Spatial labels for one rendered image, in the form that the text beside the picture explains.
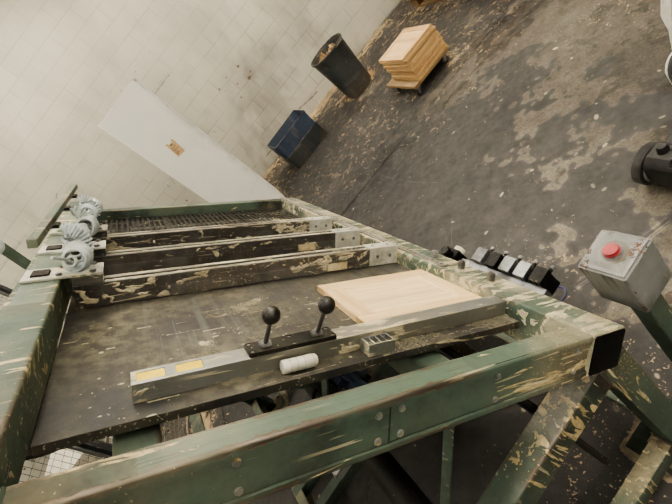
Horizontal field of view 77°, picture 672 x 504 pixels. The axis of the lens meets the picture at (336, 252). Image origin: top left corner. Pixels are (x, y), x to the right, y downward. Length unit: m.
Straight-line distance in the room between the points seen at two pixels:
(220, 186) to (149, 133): 0.90
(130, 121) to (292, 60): 2.61
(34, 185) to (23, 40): 1.68
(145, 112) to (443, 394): 4.44
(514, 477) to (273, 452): 0.71
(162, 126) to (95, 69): 1.65
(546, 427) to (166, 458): 0.90
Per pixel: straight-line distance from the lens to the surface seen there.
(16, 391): 0.84
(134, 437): 0.89
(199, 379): 0.90
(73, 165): 6.50
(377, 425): 0.79
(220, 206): 2.72
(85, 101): 6.37
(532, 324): 1.24
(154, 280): 1.37
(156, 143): 4.95
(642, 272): 1.22
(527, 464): 1.24
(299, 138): 5.53
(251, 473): 0.73
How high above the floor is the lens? 1.90
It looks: 31 degrees down
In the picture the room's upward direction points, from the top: 53 degrees counter-clockwise
